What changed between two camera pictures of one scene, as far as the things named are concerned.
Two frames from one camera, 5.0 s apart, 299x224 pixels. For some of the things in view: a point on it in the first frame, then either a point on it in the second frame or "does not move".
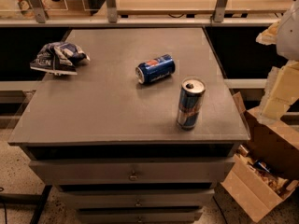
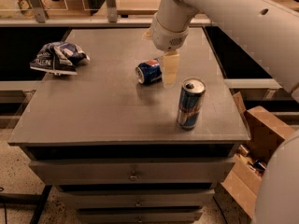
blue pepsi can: (155, 69) does not move
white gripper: (290, 35) → (166, 36)
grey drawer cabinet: (112, 146) does not move
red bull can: (191, 99) does not move
